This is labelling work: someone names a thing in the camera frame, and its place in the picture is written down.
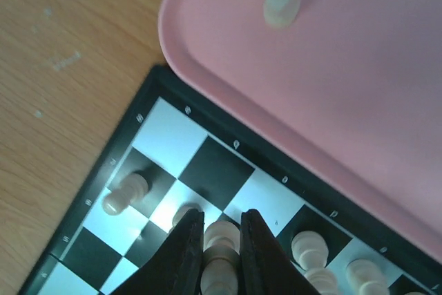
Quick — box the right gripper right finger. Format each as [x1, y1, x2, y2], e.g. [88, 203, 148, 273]
[240, 209, 318, 295]

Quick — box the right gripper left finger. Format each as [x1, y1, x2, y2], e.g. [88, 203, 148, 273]
[113, 209, 204, 295]

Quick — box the white bishop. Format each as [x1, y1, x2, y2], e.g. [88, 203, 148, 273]
[200, 221, 240, 295]

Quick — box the white queen piece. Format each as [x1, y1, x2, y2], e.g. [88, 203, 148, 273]
[291, 231, 339, 294]

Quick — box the white pawn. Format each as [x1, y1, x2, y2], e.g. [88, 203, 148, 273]
[172, 204, 202, 228]
[102, 173, 149, 216]

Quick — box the white king piece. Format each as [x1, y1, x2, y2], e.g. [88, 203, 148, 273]
[346, 259, 390, 295]

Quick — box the white knight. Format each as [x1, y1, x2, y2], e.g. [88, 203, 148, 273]
[262, 0, 301, 28]

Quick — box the black and white chessboard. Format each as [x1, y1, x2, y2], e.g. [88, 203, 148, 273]
[20, 65, 441, 294]

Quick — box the pink plastic tray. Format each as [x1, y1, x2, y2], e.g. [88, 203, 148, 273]
[159, 0, 441, 260]

